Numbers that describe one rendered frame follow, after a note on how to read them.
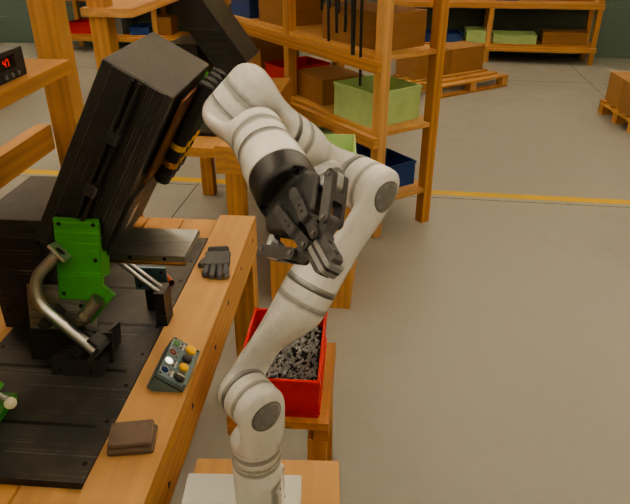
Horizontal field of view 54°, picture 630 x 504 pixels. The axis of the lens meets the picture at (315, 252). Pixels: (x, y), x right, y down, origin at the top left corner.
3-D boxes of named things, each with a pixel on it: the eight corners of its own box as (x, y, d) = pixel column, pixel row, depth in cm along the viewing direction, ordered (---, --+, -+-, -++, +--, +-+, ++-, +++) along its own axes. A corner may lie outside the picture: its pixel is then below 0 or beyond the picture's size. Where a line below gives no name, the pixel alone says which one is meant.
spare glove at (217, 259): (200, 252, 214) (200, 245, 213) (231, 250, 215) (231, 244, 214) (195, 282, 197) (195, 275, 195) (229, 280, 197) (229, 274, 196)
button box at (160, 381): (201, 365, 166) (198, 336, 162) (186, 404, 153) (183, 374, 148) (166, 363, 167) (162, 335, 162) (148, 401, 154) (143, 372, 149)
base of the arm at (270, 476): (286, 488, 127) (284, 429, 118) (279, 528, 119) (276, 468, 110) (241, 484, 128) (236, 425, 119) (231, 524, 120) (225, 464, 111)
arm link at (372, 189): (413, 182, 106) (341, 310, 108) (373, 162, 112) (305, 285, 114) (387, 163, 99) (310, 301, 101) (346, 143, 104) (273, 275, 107)
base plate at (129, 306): (208, 242, 225) (208, 237, 224) (85, 490, 128) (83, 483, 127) (95, 238, 228) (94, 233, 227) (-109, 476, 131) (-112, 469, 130)
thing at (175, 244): (200, 239, 179) (199, 229, 178) (185, 266, 165) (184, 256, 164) (69, 234, 182) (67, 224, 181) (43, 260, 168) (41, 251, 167)
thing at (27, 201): (108, 276, 200) (90, 176, 184) (68, 331, 173) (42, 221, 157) (53, 273, 201) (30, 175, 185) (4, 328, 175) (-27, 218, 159)
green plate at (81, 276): (116, 292, 164) (111, 212, 158) (103, 301, 156) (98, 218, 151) (74, 290, 165) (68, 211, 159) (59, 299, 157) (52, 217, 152)
